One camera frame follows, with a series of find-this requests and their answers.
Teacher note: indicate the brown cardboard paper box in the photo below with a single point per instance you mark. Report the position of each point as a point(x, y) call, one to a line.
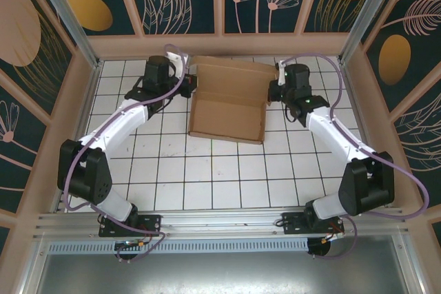
point(227, 118)

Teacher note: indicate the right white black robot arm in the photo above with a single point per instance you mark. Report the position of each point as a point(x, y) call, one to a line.
point(330, 132)

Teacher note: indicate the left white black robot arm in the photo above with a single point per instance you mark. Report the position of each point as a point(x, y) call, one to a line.
point(117, 125)

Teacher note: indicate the grey metal sheet panel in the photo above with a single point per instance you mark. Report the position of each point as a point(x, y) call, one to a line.
point(220, 273)

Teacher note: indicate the aluminium side rail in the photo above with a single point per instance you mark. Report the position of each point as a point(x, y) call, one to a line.
point(349, 91)
point(90, 91)

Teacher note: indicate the aluminium frame post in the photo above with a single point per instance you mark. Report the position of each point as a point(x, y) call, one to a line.
point(69, 18)
point(361, 15)

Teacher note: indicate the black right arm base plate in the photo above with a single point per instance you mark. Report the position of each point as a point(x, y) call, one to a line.
point(293, 225)

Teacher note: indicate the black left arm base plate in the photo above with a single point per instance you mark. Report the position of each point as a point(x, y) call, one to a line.
point(151, 221)

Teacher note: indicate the aluminium mounting rail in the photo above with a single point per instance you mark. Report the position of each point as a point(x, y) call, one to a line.
point(220, 220)

